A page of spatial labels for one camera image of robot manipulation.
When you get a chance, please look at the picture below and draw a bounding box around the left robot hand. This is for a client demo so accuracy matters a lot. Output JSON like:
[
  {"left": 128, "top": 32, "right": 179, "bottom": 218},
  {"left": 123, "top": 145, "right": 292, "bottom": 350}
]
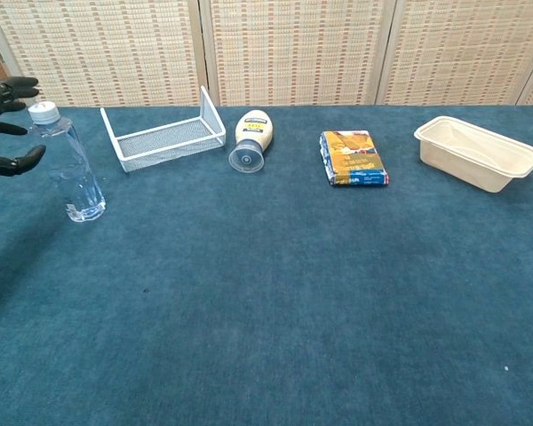
[{"left": 0, "top": 76, "right": 47, "bottom": 178}]

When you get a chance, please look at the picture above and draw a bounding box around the transparent water bottle white cap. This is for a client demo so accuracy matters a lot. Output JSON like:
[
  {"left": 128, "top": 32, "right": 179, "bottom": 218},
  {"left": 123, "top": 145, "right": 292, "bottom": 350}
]
[{"left": 28, "top": 100, "right": 107, "bottom": 224}]

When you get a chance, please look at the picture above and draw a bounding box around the mayonnaise squeeze bottle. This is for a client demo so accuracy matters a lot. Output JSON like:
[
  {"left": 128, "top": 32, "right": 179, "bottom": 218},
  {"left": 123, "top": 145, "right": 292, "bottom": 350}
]
[{"left": 228, "top": 109, "right": 275, "bottom": 174}]

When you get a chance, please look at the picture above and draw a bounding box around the blue felt table cloth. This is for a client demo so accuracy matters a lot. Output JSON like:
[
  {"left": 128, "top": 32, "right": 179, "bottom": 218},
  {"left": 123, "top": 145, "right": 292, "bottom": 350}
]
[{"left": 0, "top": 105, "right": 533, "bottom": 426}]

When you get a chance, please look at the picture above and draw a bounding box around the yellow blue snack package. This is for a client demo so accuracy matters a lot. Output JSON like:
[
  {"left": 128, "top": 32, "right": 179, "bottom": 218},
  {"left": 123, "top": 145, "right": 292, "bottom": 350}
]
[{"left": 318, "top": 130, "right": 391, "bottom": 187}]

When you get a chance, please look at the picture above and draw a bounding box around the beige plastic food container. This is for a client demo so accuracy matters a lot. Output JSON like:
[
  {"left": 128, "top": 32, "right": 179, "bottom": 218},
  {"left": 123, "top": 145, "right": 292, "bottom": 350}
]
[{"left": 413, "top": 115, "right": 533, "bottom": 193}]

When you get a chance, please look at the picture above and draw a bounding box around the white wire mesh tray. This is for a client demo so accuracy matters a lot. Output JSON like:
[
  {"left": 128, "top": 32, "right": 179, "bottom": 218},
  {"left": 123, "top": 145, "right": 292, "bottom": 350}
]
[{"left": 99, "top": 85, "right": 227, "bottom": 173}]

